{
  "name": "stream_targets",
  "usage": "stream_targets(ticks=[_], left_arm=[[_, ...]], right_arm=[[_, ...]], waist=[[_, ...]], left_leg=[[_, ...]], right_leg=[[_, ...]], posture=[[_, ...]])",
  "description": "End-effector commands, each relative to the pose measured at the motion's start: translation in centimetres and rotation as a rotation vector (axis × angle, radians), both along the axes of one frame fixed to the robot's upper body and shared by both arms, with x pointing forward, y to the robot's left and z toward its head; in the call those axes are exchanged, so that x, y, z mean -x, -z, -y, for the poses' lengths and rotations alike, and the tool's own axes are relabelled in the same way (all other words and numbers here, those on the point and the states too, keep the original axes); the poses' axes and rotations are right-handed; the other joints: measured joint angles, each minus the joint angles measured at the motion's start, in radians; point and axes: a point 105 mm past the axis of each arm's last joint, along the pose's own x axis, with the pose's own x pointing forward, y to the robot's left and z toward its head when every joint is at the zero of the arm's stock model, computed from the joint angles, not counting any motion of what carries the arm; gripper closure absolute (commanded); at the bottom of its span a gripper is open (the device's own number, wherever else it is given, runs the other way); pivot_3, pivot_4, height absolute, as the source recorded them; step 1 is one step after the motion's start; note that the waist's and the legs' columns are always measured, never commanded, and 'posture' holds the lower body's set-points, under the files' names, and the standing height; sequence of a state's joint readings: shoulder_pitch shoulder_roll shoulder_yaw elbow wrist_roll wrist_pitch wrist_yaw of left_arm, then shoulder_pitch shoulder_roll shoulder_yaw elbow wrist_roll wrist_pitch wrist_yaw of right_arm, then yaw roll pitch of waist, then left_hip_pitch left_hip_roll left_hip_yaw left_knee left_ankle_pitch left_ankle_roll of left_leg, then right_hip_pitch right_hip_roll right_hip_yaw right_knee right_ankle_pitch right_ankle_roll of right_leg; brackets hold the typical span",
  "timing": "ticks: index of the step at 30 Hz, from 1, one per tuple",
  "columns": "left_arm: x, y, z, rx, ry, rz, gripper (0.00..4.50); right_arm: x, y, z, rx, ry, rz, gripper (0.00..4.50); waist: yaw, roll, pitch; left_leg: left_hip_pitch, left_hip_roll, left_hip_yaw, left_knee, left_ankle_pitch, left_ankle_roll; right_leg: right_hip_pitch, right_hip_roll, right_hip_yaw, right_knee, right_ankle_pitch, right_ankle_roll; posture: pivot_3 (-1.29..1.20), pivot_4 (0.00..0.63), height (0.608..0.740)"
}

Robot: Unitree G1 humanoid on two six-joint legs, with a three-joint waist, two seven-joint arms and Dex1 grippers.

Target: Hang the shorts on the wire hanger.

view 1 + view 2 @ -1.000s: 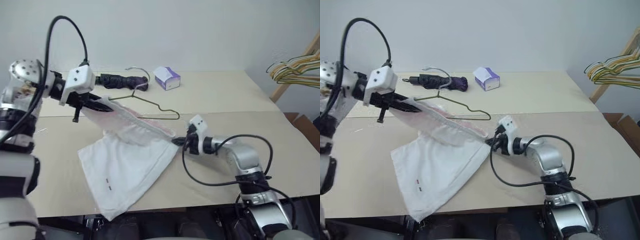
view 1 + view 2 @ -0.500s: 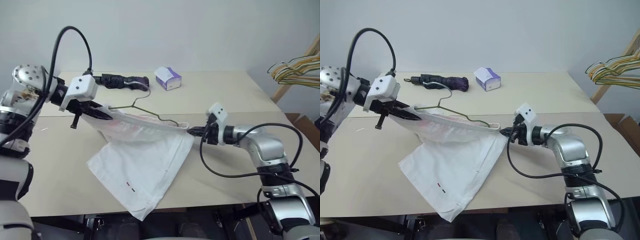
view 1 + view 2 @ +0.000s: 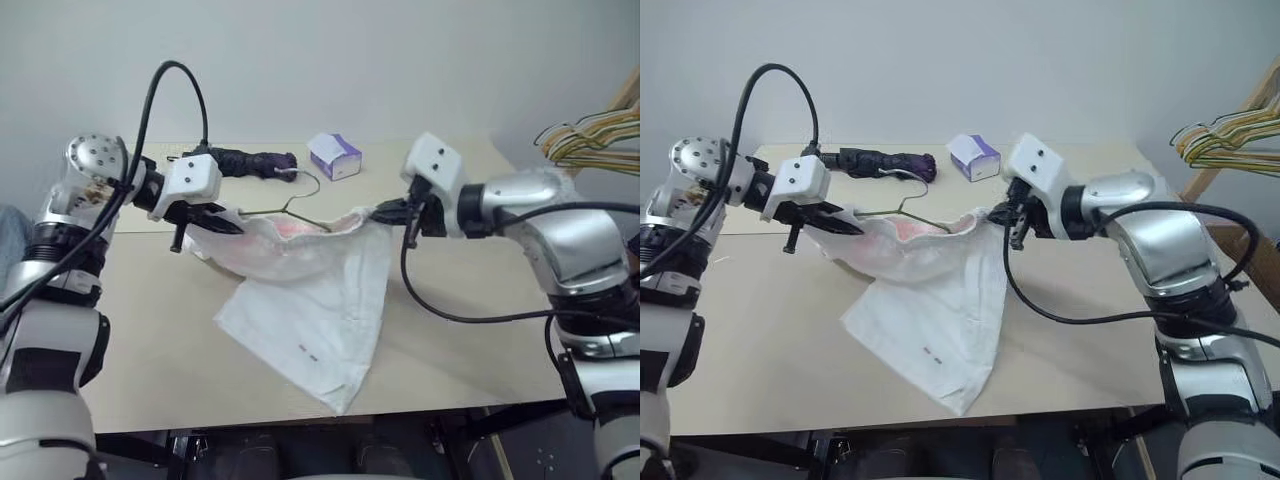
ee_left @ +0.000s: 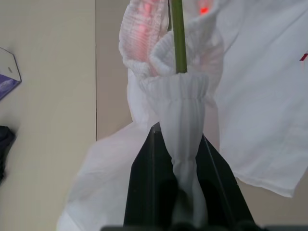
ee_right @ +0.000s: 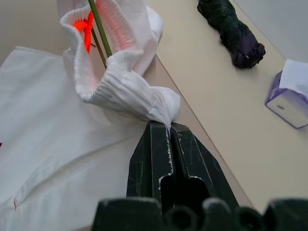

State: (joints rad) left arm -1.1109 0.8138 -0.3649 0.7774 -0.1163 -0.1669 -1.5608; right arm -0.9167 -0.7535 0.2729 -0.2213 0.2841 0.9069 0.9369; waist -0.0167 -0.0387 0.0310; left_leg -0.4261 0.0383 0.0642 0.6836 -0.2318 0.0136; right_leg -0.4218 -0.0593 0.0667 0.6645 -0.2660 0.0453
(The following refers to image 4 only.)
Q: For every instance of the white cloth garment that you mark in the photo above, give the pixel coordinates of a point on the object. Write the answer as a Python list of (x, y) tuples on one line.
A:
[(252, 108)]

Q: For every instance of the purple tissue box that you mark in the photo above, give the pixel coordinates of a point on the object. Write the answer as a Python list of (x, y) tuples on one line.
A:
[(8, 77)]

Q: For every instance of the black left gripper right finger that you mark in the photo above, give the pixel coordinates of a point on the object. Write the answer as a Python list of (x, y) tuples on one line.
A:
[(221, 197)]

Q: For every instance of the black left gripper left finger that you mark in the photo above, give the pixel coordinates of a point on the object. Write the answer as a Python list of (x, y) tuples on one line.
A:
[(149, 183)]

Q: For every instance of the green rod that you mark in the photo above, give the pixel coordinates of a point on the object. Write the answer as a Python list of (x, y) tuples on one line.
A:
[(180, 36)]

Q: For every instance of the dark purple folded umbrella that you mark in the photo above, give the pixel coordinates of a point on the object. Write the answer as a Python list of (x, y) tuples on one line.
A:
[(4, 154)]

